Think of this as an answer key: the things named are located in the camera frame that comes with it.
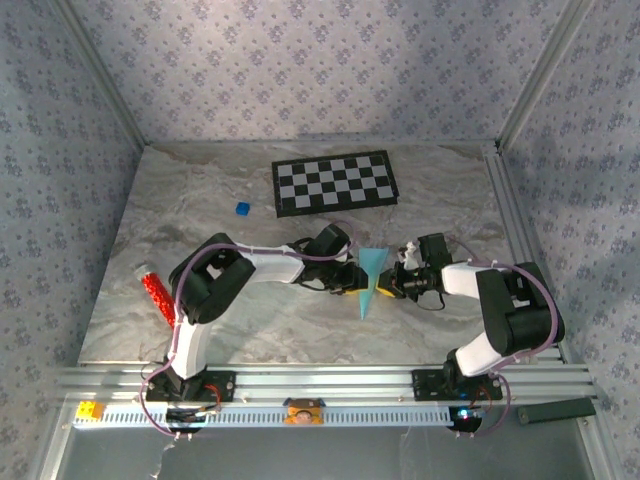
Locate red glitter cylinder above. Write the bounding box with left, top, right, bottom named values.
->
left=133, top=263, right=179, bottom=330

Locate aluminium frame post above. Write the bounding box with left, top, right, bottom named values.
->
left=49, top=0, right=151, bottom=149
left=497, top=0, right=599, bottom=151

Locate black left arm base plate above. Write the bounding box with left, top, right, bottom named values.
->
left=144, top=370, right=237, bottom=403

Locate black and white checkerboard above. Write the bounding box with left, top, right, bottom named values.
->
left=271, top=150, right=401, bottom=219

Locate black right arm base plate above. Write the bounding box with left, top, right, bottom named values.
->
left=410, top=368, right=504, bottom=402

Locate aluminium side rail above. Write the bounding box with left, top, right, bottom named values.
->
left=482, top=141, right=576, bottom=365

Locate flat black bar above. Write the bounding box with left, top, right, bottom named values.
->
left=516, top=398, right=598, bottom=426

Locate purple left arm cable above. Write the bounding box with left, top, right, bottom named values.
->
left=138, top=219, right=362, bottom=441

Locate long aluminium base rail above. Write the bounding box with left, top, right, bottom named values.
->
left=54, top=363, right=599, bottom=404

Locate small circuit board with wires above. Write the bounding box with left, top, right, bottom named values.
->
left=164, top=405, right=224, bottom=429
left=448, top=405, right=487, bottom=432

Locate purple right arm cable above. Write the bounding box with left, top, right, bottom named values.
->
left=444, top=233, right=560, bottom=441

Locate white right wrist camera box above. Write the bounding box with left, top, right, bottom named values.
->
left=397, top=241, right=420, bottom=271

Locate light blue paper sheet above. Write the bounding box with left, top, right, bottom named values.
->
left=357, top=246, right=391, bottom=321

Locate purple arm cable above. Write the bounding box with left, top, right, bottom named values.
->
left=138, top=219, right=362, bottom=441
left=444, top=233, right=560, bottom=441

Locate white slotted cable duct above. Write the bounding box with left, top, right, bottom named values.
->
left=73, top=402, right=454, bottom=429

